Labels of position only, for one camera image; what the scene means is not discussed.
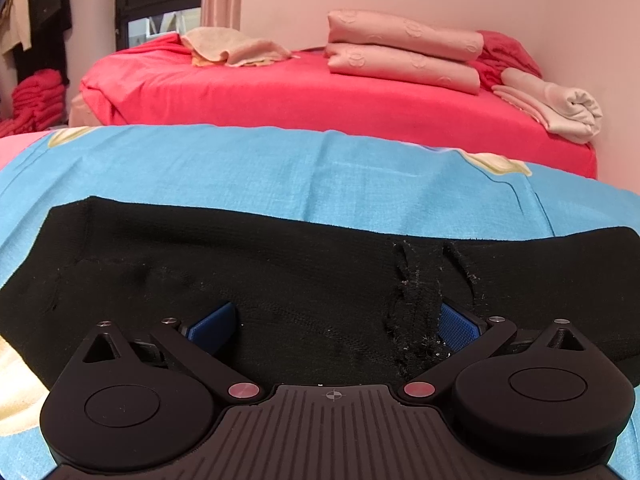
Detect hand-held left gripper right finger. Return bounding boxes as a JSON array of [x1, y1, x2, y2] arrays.
[[397, 300, 609, 404]]

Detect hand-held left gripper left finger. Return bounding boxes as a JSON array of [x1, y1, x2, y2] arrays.
[[70, 302, 264, 404]]

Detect black pants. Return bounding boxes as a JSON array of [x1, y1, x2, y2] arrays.
[[0, 197, 640, 391]]

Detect blue floral bedsheet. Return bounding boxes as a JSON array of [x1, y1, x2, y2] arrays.
[[0, 124, 640, 480]]

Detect red bedsheet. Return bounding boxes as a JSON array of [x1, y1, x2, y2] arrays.
[[80, 35, 598, 180]]

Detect cream folded blanket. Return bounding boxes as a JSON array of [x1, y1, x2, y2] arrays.
[[491, 67, 603, 145]]

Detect pink cloth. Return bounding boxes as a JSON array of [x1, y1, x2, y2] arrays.
[[0, 130, 51, 171]]

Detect beige towel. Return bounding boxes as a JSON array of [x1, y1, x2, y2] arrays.
[[179, 26, 293, 68]]

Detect red folded blanket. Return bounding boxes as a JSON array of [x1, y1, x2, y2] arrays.
[[470, 30, 543, 92]]

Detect stack of red cloths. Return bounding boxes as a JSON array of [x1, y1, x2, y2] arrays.
[[11, 69, 68, 133]]

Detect dark framed window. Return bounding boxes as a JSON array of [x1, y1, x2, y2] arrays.
[[114, 0, 207, 53]]

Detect dark hanging garment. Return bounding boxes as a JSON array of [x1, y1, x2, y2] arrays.
[[12, 0, 73, 83]]

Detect beige hanging garment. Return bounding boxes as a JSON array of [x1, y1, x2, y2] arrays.
[[0, 0, 32, 56]]

